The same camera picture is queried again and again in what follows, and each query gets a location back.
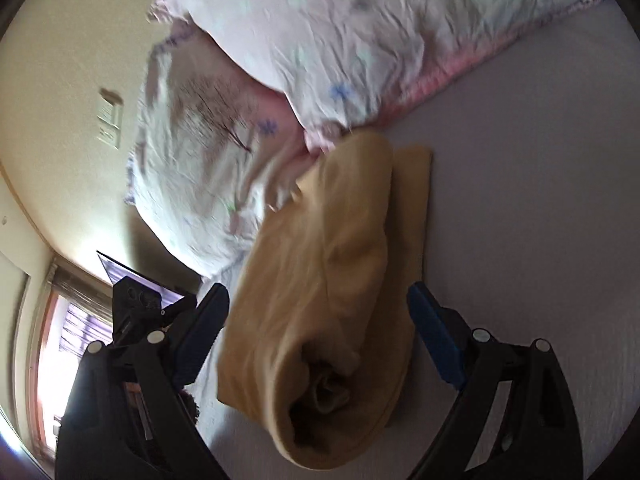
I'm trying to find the white wall switch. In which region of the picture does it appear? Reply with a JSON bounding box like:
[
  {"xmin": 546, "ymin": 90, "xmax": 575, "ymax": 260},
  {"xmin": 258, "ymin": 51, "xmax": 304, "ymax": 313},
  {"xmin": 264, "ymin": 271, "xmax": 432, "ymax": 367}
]
[{"xmin": 96, "ymin": 88, "xmax": 124, "ymax": 150}]

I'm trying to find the window with red frame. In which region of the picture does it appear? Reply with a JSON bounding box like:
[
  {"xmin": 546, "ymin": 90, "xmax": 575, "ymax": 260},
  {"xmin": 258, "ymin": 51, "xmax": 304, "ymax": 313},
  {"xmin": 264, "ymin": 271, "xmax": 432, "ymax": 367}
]
[{"xmin": 27, "ymin": 265, "xmax": 117, "ymax": 463}]

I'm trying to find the grey bed sheet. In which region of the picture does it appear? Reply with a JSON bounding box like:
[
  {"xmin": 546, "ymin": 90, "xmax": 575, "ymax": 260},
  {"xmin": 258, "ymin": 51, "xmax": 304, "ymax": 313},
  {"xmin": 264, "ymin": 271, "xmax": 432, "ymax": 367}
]
[{"xmin": 192, "ymin": 0, "xmax": 640, "ymax": 480}]

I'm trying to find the tan garment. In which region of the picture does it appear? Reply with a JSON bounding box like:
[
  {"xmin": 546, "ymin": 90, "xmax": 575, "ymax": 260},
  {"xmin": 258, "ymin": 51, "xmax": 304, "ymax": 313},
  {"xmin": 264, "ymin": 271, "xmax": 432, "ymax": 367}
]
[{"xmin": 217, "ymin": 130, "xmax": 434, "ymax": 472}]

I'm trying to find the black flat screen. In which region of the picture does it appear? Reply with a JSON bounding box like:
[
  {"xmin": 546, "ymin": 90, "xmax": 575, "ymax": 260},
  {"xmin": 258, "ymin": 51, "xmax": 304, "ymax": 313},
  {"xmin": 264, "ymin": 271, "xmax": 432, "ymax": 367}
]
[{"xmin": 97, "ymin": 250, "xmax": 199, "ymax": 307}]

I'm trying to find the white floral pillow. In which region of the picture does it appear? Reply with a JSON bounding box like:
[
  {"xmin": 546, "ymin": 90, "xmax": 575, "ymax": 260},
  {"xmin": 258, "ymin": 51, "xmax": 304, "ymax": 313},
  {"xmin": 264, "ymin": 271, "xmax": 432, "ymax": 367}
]
[
  {"xmin": 146, "ymin": 0, "xmax": 614, "ymax": 147},
  {"xmin": 123, "ymin": 25, "xmax": 323, "ymax": 281}
]

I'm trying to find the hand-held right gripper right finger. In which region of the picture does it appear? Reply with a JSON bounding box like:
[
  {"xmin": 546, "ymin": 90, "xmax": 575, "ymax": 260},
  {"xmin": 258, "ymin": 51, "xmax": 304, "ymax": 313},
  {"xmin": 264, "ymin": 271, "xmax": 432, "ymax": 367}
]
[{"xmin": 406, "ymin": 282, "xmax": 584, "ymax": 480}]

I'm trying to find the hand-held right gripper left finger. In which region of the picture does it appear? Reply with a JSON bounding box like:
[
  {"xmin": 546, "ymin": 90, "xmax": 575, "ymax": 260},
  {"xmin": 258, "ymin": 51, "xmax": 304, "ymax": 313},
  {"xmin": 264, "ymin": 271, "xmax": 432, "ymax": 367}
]
[{"xmin": 54, "ymin": 282, "xmax": 231, "ymax": 480}]

